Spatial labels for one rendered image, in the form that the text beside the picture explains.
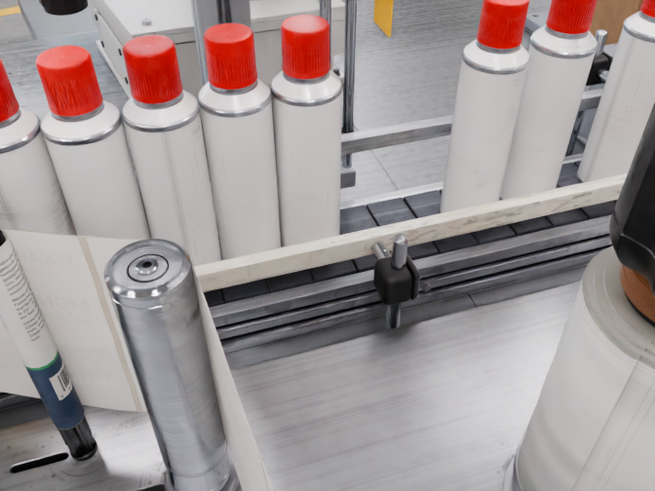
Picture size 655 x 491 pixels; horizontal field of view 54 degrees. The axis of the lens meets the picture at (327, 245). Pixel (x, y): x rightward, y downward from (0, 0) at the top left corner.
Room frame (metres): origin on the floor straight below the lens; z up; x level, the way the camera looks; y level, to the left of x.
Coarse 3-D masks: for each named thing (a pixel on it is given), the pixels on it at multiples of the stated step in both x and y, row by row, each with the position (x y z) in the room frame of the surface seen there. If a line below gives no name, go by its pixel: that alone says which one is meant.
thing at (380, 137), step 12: (588, 96) 0.55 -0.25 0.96; (600, 96) 0.55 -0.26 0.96; (588, 108) 0.55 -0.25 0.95; (432, 120) 0.51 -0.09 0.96; (444, 120) 0.51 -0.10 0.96; (360, 132) 0.48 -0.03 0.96; (372, 132) 0.48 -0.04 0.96; (384, 132) 0.48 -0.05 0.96; (396, 132) 0.49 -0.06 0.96; (408, 132) 0.49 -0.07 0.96; (420, 132) 0.49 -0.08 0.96; (432, 132) 0.50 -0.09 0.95; (444, 132) 0.50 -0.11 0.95; (348, 144) 0.47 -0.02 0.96; (360, 144) 0.47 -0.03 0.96; (372, 144) 0.48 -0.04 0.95; (384, 144) 0.48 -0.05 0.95; (396, 144) 0.49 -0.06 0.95
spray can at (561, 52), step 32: (576, 0) 0.48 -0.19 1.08; (544, 32) 0.50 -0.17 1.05; (576, 32) 0.48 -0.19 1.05; (544, 64) 0.48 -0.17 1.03; (576, 64) 0.47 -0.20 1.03; (544, 96) 0.48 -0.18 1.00; (576, 96) 0.48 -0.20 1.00; (544, 128) 0.47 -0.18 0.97; (512, 160) 0.49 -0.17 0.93; (544, 160) 0.47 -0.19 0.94; (512, 192) 0.48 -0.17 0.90
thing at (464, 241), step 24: (576, 168) 0.55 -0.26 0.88; (432, 192) 0.51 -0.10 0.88; (360, 216) 0.47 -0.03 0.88; (384, 216) 0.47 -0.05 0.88; (408, 216) 0.47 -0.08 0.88; (552, 216) 0.47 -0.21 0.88; (576, 216) 0.47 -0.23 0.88; (600, 216) 0.47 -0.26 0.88; (456, 240) 0.44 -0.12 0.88; (480, 240) 0.44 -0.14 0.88; (336, 264) 0.40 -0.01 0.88; (360, 264) 0.40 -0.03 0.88; (240, 288) 0.38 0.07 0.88; (264, 288) 0.38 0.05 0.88; (288, 288) 0.38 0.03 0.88
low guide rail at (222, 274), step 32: (544, 192) 0.46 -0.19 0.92; (576, 192) 0.46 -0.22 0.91; (608, 192) 0.47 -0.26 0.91; (416, 224) 0.42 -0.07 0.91; (448, 224) 0.42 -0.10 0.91; (480, 224) 0.43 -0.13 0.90; (256, 256) 0.38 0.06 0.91; (288, 256) 0.38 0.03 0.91; (320, 256) 0.39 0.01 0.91; (352, 256) 0.39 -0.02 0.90
